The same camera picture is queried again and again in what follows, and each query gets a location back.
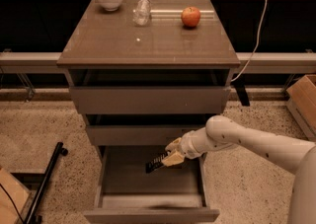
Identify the grey bottom drawer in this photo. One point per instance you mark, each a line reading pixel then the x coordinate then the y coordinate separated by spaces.
pixel 126 194

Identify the cardboard box right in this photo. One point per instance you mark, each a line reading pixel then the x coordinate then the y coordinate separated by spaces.
pixel 302 104

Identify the grey drawer cabinet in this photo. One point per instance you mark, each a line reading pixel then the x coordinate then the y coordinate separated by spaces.
pixel 103 50

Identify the cardboard box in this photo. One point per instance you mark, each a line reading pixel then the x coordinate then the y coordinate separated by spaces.
pixel 13 198
pixel 302 104

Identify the grey top drawer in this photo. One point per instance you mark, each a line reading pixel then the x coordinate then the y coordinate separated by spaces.
pixel 149 100

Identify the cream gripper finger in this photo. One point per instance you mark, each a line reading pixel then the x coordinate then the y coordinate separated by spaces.
pixel 173 145
pixel 173 158

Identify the black metal stand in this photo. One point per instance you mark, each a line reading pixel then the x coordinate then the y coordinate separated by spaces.
pixel 40 182

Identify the grey drawer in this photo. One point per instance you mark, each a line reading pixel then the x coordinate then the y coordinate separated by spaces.
pixel 149 100
pixel 126 194
pixel 141 129

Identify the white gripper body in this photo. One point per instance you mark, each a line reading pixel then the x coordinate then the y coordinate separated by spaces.
pixel 188 146

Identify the cardboard box left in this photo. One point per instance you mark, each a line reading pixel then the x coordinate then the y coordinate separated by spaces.
pixel 13 198

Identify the grey middle drawer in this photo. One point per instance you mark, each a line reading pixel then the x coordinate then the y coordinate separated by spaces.
pixel 141 129

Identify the clear glass jar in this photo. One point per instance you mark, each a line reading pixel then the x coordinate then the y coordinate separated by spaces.
pixel 141 14

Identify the red apple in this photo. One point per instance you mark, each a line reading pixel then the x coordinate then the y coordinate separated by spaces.
pixel 190 17

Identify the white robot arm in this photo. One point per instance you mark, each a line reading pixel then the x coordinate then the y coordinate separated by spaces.
pixel 293 155

